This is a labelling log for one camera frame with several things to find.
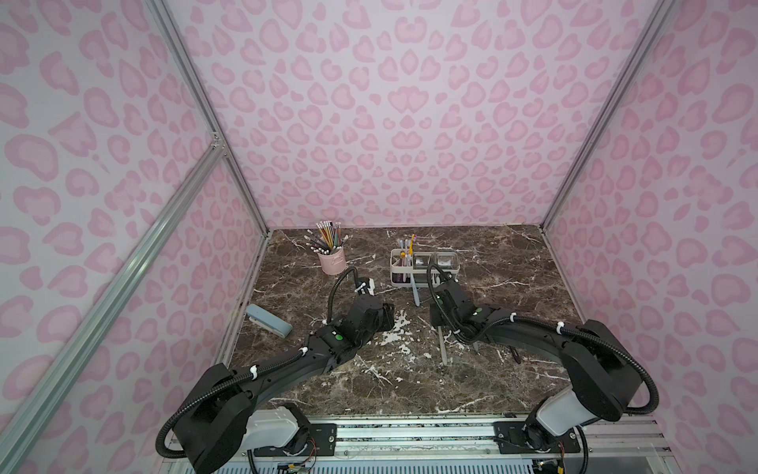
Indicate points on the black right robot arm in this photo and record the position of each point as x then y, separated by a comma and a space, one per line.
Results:
606, 381

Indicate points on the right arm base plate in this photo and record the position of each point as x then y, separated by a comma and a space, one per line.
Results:
516, 437

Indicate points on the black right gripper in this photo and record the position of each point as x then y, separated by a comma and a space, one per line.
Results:
441, 309

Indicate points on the pink pencil cup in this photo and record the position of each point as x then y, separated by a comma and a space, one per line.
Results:
334, 263

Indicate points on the coloured pencils bunch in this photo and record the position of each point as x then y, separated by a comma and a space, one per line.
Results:
327, 239

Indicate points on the aluminium frame rail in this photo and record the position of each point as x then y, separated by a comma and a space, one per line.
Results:
457, 443

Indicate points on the grey blue box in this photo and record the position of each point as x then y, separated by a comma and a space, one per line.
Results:
268, 321

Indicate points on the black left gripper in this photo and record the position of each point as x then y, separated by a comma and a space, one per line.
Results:
382, 314

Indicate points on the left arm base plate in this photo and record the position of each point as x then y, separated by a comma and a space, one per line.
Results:
319, 437

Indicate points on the cream toothbrush holder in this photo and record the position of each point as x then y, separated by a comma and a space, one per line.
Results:
449, 262

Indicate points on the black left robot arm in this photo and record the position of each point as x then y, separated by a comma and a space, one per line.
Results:
225, 412

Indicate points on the grey blue toothbrush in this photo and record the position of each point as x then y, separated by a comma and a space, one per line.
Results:
415, 290

